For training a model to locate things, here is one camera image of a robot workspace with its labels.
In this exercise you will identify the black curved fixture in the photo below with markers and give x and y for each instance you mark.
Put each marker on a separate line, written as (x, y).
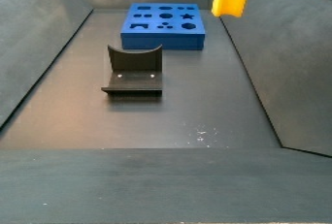
(136, 71)

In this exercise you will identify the blue foam shape board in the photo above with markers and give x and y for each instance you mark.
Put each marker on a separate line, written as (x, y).
(164, 24)

